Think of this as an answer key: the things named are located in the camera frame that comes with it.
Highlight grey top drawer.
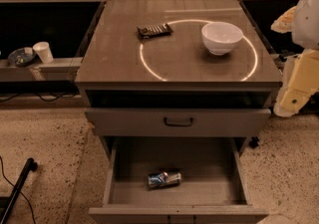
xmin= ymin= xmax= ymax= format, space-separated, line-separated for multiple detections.
xmin=85 ymin=108 xmax=270 ymax=137

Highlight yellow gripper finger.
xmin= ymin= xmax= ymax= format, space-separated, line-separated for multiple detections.
xmin=273 ymin=49 xmax=319 ymax=117
xmin=270 ymin=7 xmax=296 ymax=34

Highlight grey drawer cabinet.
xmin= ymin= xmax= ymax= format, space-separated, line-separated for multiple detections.
xmin=74 ymin=0 xmax=284 ymax=156

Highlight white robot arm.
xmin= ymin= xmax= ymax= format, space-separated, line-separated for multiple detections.
xmin=271 ymin=0 xmax=319 ymax=117

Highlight black cabinet caster wheel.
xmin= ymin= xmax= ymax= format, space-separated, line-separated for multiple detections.
xmin=249 ymin=136 xmax=259 ymax=148

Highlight black floor cable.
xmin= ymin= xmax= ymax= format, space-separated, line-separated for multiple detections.
xmin=0 ymin=155 xmax=37 ymax=224

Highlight black pole on floor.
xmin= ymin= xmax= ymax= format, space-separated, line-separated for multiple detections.
xmin=0 ymin=157 xmax=38 ymax=224

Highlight white bowl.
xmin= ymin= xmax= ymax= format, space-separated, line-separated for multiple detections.
xmin=201 ymin=22 xmax=243 ymax=56

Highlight blue silver redbull can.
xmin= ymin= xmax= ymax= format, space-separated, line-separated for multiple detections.
xmin=148 ymin=171 xmax=182 ymax=188

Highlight black drawer handle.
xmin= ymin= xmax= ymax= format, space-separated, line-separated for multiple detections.
xmin=163 ymin=117 xmax=193 ymax=127

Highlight open grey middle drawer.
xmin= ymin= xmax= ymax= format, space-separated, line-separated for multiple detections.
xmin=89 ymin=137 xmax=268 ymax=224

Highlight dark snack bar wrapper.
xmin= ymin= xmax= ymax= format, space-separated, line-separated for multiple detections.
xmin=137 ymin=24 xmax=172 ymax=39

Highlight grey low side shelf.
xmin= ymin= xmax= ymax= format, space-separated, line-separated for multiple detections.
xmin=0 ymin=58 xmax=83 ymax=83

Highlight white paper cup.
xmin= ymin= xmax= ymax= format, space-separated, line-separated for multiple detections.
xmin=33 ymin=42 xmax=54 ymax=64

